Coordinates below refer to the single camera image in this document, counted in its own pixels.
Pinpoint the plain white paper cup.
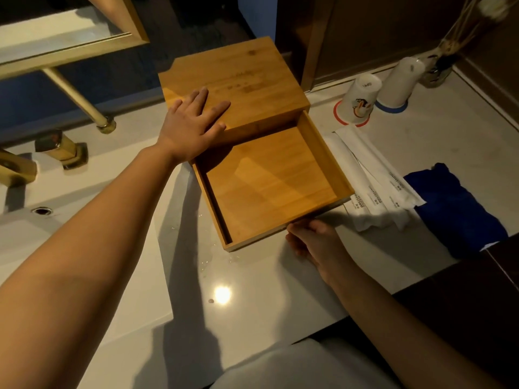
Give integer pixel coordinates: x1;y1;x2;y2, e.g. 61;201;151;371
377;56;427;110

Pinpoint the dark wooden door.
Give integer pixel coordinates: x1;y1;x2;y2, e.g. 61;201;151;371
275;0;467;92

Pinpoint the gold framed mirror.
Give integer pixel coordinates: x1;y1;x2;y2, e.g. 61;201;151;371
0;0;150;81

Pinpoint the blue folded cloth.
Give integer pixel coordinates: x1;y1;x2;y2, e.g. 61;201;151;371
403;162;509;260

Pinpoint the person's right forearm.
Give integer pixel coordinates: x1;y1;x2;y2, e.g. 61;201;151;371
324;261;505;389

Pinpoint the white ceramic sink basin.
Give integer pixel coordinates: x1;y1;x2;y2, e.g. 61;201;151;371
0;135;176;363

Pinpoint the bundle of diffuser reeds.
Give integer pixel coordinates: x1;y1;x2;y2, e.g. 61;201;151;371
439;0;512;57

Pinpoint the person's left forearm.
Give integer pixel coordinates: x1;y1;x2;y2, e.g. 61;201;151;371
0;143;181;389

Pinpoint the red ring coaster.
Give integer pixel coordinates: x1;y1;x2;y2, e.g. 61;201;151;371
333;100;371;128

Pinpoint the person's right hand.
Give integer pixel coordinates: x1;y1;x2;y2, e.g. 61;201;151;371
285;219;356;285

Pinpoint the glass reed diffuser bottle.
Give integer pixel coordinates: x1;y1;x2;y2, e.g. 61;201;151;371
419;52;460;89

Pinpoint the bamboo sliding drawer tray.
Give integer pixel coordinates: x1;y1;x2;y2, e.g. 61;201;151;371
191;111;356;253

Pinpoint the blue ring coaster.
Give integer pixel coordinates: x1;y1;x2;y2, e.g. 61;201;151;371
374;99;410;115

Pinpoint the person's white clothing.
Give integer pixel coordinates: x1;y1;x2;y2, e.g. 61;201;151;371
210;337;403;389

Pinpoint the white paper cup with print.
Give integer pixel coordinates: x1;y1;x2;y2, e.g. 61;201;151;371
338;72;383;126

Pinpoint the gold faucet spout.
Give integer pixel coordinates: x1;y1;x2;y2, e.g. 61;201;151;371
0;148;38;188

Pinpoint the gold faucet handle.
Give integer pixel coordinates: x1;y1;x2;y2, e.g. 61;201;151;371
34;129;89;171

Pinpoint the bamboo box case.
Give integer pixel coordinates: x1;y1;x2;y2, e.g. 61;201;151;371
158;36;311;147

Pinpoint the small crumpled white packet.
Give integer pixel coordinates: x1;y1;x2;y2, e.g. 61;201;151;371
344;193;411;233

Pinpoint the person's left hand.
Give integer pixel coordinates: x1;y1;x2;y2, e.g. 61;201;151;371
156;87;232;165

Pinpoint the long white sachet packet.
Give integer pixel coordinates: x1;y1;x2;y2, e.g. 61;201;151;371
322;131;387;207
335;125;427;210

